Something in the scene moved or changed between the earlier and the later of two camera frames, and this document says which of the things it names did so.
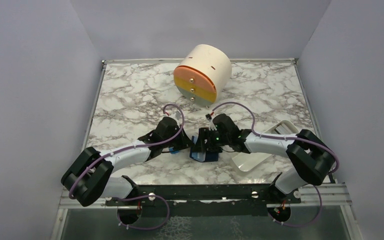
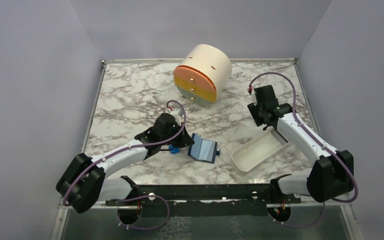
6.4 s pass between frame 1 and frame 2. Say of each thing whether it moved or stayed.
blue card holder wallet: stayed
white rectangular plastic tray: stayed
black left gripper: stayed
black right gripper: moved
